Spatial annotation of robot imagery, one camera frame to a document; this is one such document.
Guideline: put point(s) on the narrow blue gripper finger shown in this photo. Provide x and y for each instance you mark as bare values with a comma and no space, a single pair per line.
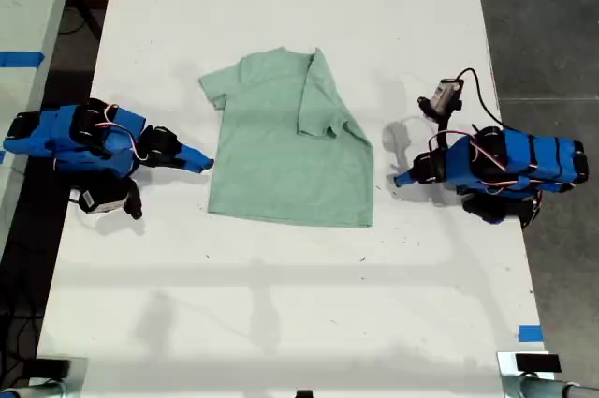
407,175
187,165

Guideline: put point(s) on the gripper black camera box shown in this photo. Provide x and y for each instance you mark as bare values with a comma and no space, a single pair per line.
105,199
442,97

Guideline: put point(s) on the metal table bracket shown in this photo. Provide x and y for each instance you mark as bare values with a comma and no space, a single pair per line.
77,381
507,381

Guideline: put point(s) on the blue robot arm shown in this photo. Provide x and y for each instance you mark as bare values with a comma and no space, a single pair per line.
538,159
56,136

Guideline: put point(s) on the long blue tape strip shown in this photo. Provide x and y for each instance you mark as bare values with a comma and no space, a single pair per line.
21,59

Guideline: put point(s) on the small black box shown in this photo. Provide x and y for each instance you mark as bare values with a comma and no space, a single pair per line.
52,367
537,363

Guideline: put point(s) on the camera black stalk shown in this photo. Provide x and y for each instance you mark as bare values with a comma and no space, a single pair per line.
443,128

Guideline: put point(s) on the wide blue gripper finger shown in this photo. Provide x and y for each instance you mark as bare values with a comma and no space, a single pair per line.
408,183
185,150

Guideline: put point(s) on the short blue tape strip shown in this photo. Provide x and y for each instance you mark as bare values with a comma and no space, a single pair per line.
530,333

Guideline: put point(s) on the pale green T-shirt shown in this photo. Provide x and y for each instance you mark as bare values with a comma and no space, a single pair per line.
290,159

